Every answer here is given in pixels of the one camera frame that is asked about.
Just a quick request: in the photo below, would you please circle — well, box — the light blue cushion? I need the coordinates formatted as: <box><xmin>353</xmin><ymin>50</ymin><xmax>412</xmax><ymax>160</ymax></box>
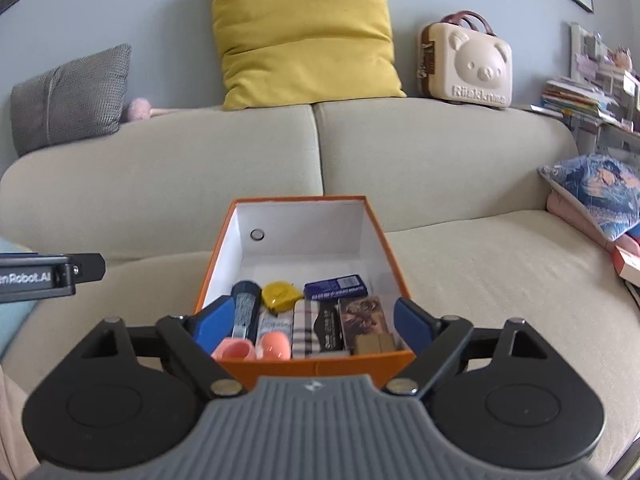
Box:
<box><xmin>0</xmin><ymin>237</ymin><xmax>40</xmax><ymax>358</ymax></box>

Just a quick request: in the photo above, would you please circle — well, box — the houndstooth pillow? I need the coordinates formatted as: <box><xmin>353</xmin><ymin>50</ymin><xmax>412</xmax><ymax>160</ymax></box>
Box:
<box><xmin>10</xmin><ymin>43</ymin><xmax>132</xmax><ymax>157</ymax></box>

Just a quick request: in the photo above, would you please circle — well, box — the black box with white print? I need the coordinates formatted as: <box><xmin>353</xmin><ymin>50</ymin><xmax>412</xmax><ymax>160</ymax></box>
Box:
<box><xmin>314</xmin><ymin>302</ymin><xmax>346</xmax><ymax>353</ymax></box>

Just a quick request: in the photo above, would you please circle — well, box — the blue printed pillow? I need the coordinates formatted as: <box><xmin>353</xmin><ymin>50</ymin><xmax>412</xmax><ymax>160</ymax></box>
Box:
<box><xmin>537</xmin><ymin>154</ymin><xmax>640</xmax><ymax>242</ymax></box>

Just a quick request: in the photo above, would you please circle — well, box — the yellow pillow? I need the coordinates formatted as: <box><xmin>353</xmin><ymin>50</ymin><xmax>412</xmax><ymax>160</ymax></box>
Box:
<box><xmin>207</xmin><ymin>0</ymin><xmax>407</xmax><ymax>111</ymax></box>

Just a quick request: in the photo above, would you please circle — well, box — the orange cardboard box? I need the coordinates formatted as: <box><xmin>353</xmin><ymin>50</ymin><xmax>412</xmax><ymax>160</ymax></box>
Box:
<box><xmin>192</xmin><ymin>195</ymin><xmax>417</xmax><ymax>392</ymax></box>

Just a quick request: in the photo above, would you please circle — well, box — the blue metal tin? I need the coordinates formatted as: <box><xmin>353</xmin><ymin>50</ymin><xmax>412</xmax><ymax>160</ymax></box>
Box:
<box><xmin>303</xmin><ymin>274</ymin><xmax>369</xmax><ymax>300</ymax></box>

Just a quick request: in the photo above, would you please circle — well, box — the red book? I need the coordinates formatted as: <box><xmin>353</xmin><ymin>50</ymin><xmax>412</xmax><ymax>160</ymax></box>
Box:
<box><xmin>611</xmin><ymin>235</ymin><xmax>640</xmax><ymax>281</ymax></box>

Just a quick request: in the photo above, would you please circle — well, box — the white cream tube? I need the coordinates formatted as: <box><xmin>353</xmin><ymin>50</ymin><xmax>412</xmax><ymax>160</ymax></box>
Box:
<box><xmin>257</xmin><ymin>310</ymin><xmax>293</xmax><ymax>341</ymax></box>

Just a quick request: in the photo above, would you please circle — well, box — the brown printed card box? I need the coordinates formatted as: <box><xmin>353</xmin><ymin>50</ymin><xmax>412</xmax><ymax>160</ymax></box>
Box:
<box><xmin>338</xmin><ymin>296</ymin><xmax>396</xmax><ymax>341</ymax></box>

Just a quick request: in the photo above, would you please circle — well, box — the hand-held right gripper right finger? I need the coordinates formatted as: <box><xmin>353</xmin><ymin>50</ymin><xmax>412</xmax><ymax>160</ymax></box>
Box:
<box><xmin>385</xmin><ymin>297</ymin><xmax>556</xmax><ymax>395</ymax></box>

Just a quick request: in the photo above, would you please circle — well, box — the black spray can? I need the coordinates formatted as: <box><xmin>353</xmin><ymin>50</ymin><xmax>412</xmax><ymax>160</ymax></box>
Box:
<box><xmin>231</xmin><ymin>280</ymin><xmax>262</xmax><ymax>341</ymax></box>

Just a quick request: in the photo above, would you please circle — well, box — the yellow tape measure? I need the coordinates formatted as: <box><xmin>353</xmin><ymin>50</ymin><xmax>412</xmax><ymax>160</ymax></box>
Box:
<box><xmin>261</xmin><ymin>281</ymin><xmax>303</xmax><ymax>313</ymax></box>

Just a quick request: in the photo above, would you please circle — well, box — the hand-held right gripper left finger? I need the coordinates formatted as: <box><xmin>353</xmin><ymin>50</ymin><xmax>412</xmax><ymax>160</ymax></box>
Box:
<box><xmin>75</xmin><ymin>296</ymin><xmax>246</xmax><ymax>397</ymax></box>

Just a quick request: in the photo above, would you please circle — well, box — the salmon pink bottle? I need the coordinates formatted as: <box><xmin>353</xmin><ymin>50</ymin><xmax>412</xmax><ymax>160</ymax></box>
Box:
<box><xmin>256</xmin><ymin>331</ymin><xmax>291</xmax><ymax>361</ymax></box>

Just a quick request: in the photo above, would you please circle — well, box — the small brown cardboard box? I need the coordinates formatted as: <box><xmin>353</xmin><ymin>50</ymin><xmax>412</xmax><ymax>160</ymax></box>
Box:
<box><xmin>352</xmin><ymin>334</ymin><xmax>406</xmax><ymax>356</ymax></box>

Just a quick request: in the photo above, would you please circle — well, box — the pink plush toy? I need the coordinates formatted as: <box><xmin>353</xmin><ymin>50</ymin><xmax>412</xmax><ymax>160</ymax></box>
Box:
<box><xmin>125</xmin><ymin>97</ymin><xmax>181</xmax><ymax>123</ymax></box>

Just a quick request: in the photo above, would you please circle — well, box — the stack of books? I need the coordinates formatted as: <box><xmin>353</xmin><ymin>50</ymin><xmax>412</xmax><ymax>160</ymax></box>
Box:
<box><xmin>517</xmin><ymin>76</ymin><xmax>640</xmax><ymax>133</ymax></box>

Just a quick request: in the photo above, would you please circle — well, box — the beige sofa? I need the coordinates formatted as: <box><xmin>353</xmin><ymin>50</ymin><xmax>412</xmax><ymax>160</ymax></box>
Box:
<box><xmin>0</xmin><ymin>97</ymin><xmax>640</xmax><ymax>480</ymax></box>

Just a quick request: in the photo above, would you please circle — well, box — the cream bear suitcase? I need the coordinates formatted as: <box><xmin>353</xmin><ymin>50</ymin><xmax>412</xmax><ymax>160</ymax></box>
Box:
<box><xmin>416</xmin><ymin>10</ymin><xmax>513</xmax><ymax>109</ymax></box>

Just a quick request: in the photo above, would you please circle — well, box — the white shelf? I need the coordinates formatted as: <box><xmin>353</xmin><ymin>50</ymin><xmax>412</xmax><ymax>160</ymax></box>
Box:
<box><xmin>570</xmin><ymin>22</ymin><xmax>640</xmax><ymax>161</ymax></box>

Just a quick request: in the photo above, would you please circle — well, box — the plaid case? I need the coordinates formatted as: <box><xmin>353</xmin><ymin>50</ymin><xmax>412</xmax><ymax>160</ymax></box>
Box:
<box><xmin>292</xmin><ymin>300</ymin><xmax>321</xmax><ymax>358</ymax></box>

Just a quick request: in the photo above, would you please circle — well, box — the pink pump bottle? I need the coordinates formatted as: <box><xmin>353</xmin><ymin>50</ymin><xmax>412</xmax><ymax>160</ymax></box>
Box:
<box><xmin>211</xmin><ymin>338</ymin><xmax>257</xmax><ymax>361</ymax></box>

